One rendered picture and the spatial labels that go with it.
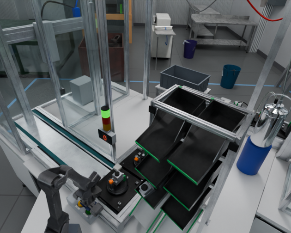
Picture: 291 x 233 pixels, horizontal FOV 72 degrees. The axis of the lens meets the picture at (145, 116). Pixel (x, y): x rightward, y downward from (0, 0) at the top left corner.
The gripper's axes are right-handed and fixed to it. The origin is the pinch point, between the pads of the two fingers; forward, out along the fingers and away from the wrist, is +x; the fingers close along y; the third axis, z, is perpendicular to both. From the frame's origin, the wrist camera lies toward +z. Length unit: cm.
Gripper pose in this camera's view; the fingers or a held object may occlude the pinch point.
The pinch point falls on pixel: (88, 206)
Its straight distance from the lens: 126.4
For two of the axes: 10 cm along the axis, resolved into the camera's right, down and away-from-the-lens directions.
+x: -0.3, 8.0, 6.0
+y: -7.9, -3.9, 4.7
